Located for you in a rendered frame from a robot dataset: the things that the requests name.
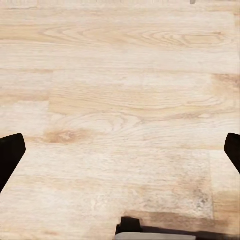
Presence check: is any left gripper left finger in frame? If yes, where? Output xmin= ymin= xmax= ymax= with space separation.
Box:
xmin=0 ymin=133 xmax=26 ymax=193

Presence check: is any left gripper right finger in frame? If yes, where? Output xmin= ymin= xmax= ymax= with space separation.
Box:
xmin=224 ymin=132 xmax=240 ymax=173

